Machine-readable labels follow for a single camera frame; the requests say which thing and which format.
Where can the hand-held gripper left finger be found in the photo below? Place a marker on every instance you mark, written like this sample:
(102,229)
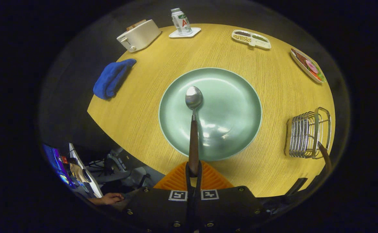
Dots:
(187,174)

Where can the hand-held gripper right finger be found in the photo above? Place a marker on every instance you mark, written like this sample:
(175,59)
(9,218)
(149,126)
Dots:
(200,174)

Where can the pale green plate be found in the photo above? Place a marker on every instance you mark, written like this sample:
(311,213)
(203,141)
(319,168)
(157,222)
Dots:
(231,106)

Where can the white-edged computer screen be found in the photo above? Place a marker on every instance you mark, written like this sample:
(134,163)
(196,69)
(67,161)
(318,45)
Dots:
(90,184)

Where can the blue folded towel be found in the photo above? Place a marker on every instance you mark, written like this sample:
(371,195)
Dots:
(111,77)

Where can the blue glowing computer screen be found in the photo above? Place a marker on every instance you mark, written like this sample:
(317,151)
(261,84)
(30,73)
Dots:
(56,161)

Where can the white square coaster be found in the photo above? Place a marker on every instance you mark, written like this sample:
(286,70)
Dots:
(194,32)

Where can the white divided dish with grains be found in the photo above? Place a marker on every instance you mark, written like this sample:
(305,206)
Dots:
(260,42)

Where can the white toaster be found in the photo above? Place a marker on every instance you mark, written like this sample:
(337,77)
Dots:
(140,35)

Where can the clear plastic bottle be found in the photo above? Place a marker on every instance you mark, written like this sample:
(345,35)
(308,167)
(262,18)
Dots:
(182,22)

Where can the white plate of food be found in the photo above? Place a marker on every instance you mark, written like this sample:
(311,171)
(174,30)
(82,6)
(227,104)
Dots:
(307,64)

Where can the toast slice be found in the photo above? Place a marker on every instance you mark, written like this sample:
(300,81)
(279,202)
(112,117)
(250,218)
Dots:
(135,24)

